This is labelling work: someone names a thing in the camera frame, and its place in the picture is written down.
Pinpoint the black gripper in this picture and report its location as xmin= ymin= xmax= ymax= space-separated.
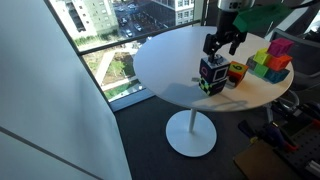
xmin=202 ymin=9 xmax=249 ymax=63

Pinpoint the navy plush cube number 4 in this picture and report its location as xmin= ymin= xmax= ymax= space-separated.
xmin=199 ymin=54 xmax=231 ymax=85

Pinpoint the orange plush cube number 6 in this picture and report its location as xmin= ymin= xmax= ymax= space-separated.
xmin=226 ymin=60 xmax=250 ymax=88

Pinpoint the grey block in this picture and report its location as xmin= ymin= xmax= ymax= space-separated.
xmin=245 ymin=55 xmax=258 ymax=72

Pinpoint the yellow-green block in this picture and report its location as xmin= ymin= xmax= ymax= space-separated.
xmin=253 ymin=47 xmax=271 ymax=66

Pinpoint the green block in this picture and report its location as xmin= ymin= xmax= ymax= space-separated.
xmin=253 ymin=63 xmax=270 ymax=79

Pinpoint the black green checkered plush cube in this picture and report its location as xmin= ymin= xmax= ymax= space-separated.
xmin=191 ymin=76 xmax=229 ymax=97

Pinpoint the pink block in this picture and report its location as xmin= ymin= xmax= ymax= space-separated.
xmin=266 ymin=37 xmax=295 ymax=58

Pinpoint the orange block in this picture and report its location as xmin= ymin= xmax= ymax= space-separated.
xmin=265 ymin=54 xmax=293 ymax=72

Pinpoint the blue block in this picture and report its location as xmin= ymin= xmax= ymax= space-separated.
xmin=264 ymin=68 xmax=291 ymax=85

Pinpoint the grey office chair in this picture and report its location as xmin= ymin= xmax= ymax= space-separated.
xmin=264 ymin=28 xmax=320 ymax=92

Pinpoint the blue clamp with orange tips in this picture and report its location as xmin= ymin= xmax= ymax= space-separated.
xmin=237 ymin=119 xmax=300 ymax=153

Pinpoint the red black clamp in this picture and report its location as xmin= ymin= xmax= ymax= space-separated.
xmin=298 ymin=101 xmax=320 ymax=128

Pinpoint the brown board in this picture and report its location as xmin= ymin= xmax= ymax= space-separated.
xmin=233 ymin=139 xmax=301 ymax=180

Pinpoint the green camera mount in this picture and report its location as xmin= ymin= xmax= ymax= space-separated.
xmin=232 ymin=3 xmax=292 ymax=34

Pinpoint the dark window frame bar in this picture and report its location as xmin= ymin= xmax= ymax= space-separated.
xmin=43 ymin=0 xmax=209 ymax=113

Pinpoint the white table pedestal base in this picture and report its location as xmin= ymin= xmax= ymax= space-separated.
xmin=165 ymin=108 xmax=218 ymax=158

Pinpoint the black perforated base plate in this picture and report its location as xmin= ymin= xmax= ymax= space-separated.
xmin=273 ymin=122 xmax=320 ymax=180

